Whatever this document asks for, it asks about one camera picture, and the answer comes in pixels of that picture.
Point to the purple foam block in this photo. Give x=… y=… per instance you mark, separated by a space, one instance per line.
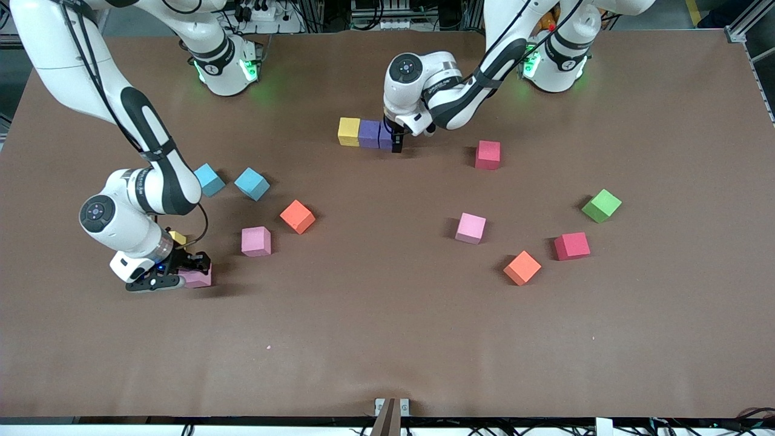
x=385 y=140
x=369 y=134

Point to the pink foam block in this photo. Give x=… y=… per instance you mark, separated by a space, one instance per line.
x=256 y=241
x=470 y=228
x=200 y=280

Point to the yellow foam block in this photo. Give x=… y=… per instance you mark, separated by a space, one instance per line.
x=177 y=237
x=349 y=130

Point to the orange foam block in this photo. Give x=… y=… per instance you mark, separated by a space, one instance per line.
x=297 y=216
x=522 y=267

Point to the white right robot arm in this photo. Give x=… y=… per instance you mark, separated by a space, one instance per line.
x=121 y=224

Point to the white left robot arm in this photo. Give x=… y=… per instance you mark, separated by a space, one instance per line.
x=399 y=97

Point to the red foam block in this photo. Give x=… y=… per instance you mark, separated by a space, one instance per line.
x=487 y=154
x=571 y=246

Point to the blue foam block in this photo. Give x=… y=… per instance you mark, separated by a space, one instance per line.
x=212 y=180
x=252 y=183

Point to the white power strip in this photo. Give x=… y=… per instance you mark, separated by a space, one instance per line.
x=266 y=15
x=402 y=24

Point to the green foam block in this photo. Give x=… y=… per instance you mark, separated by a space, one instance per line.
x=601 y=205

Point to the metal table edge bracket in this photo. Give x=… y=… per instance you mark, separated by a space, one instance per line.
x=405 y=407

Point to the aluminium frame rail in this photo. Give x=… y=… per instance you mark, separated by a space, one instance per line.
x=735 y=33
x=6 y=41

